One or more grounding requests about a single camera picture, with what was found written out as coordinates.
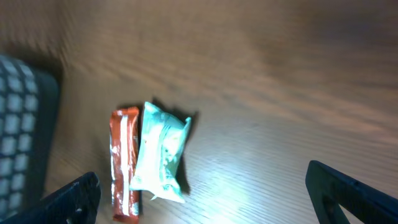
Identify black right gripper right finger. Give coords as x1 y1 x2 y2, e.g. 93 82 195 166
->
305 161 397 224

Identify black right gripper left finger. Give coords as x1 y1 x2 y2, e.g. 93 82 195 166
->
1 172 101 224

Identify orange-red snack bar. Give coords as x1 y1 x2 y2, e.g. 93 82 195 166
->
109 107 140 224

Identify light green wipes pack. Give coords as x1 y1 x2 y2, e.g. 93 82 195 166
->
129 102 192 203

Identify grey plastic mesh basket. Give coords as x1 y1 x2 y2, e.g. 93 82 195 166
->
1 55 60 220

